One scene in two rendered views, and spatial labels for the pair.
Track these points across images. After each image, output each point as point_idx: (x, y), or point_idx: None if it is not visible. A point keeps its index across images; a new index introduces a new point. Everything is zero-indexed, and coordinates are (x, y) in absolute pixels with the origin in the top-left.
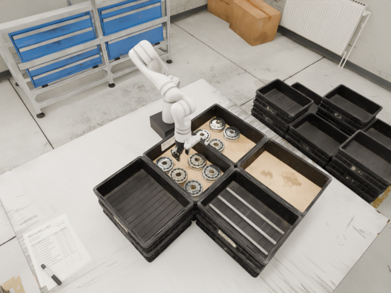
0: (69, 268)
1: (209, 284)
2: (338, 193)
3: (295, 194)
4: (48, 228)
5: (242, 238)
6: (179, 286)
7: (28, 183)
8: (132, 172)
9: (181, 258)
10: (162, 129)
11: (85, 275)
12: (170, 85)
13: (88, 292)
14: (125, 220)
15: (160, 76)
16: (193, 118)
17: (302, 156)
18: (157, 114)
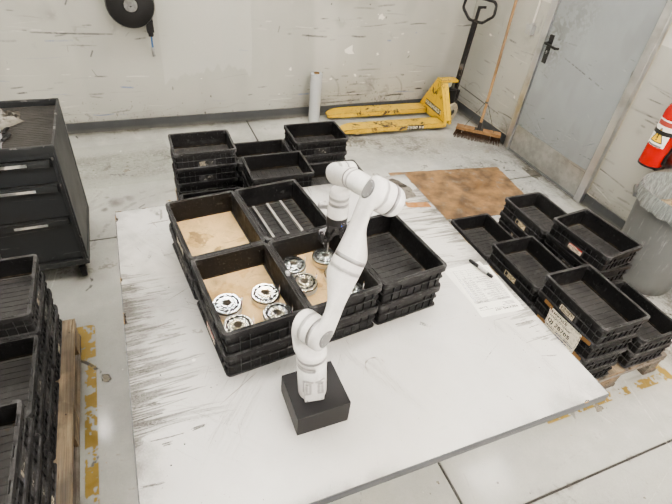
0: (464, 269)
1: None
2: (136, 243)
3: (207, 226)
4: (497, 307)
5: (294, 215)
6: None
7: (547, 370)
8: (396, 293)
9: None
10: (333, 366)
11: (447, 261)
12: (353, 168)
13: (442, 250)
14: (408, 257)
15: (364, 174)
16: (284, 317)
17: (125, 291)
18: (333, 404)
